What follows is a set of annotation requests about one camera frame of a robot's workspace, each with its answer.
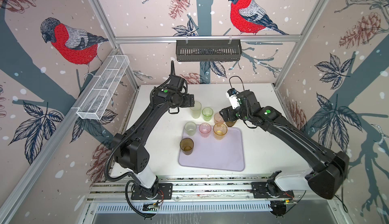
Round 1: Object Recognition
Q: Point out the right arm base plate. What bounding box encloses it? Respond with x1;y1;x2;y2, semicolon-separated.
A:
251;181;295;199

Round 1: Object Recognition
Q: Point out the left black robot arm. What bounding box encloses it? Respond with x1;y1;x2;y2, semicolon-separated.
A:
104;74;195;198

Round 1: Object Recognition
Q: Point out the pale green short glass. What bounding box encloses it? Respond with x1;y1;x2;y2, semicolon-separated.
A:
184;122;197;136

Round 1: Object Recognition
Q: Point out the black hanging wire basket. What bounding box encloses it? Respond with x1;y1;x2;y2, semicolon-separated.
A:
176;39;242;62

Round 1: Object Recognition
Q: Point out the white mesh wall shelf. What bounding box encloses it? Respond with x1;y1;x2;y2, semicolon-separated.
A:
77;55;129;120

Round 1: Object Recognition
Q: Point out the aluminium front rail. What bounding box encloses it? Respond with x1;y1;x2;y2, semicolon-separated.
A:
87;175;322;203

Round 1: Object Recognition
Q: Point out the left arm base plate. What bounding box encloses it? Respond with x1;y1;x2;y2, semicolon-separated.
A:
131;183;173;201

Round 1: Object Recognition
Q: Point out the tall pale green glass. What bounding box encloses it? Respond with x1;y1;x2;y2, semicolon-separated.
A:
190;101;202;119

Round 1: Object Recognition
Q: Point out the lavender plastic tray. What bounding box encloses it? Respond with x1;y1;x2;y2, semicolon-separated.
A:
178;127;245;171

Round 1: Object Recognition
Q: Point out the pink faceted glass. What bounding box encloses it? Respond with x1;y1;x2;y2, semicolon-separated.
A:
199;123;212;138

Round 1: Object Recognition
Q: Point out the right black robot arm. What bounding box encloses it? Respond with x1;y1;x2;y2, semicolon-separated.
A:
220;88;349;200

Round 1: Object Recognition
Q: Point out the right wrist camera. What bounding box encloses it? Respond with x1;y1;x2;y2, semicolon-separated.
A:
226;88;241;110

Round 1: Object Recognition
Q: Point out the yellow faceted glass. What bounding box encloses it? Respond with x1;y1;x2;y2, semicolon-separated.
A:
213;123;228;140

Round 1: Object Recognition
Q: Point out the dark amber textured glass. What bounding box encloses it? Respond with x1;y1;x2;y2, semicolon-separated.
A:
225;121;236;127

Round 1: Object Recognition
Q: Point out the olive amber textured glass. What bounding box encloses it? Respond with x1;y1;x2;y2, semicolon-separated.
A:
180;138;194;155

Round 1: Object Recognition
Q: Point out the small bright green glass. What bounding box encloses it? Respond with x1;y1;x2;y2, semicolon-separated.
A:
202;107;214;122

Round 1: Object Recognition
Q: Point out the pale pink textured glass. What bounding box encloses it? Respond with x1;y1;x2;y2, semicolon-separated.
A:
214;112;222;124

